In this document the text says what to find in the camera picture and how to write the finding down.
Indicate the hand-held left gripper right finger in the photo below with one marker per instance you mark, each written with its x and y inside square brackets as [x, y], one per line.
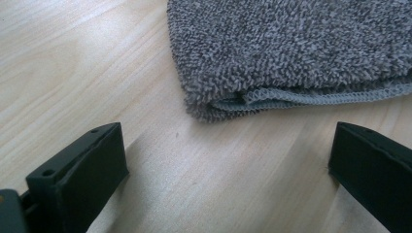
[372, 174]

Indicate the gray terry cloth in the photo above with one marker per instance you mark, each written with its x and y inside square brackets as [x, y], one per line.
[291, 48]

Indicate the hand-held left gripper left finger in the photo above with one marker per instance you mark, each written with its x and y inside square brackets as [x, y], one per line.
[77, 181]

